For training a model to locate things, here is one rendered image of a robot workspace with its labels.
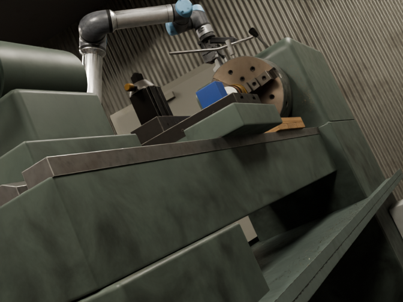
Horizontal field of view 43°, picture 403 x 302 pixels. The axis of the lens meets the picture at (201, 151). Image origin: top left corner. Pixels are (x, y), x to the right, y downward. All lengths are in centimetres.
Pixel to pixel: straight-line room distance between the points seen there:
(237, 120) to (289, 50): 98
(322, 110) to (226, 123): 94
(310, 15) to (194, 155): 421
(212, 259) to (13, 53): 48
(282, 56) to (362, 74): 295
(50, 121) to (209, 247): 34
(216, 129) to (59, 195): 58
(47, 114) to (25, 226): 23
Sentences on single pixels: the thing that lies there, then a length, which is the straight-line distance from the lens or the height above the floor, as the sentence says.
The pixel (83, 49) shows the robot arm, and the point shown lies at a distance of 232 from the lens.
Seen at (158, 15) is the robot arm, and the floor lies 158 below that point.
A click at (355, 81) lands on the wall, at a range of 503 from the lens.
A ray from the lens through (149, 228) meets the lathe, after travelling 81.
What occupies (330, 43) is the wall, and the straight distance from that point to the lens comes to 510.
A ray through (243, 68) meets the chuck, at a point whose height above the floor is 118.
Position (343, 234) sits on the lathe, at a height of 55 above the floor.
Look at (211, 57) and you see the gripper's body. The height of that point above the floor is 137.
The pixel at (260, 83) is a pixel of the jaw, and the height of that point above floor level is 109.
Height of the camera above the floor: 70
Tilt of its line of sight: 8 degrees up
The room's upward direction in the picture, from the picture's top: 25 degrees counter-clockwise
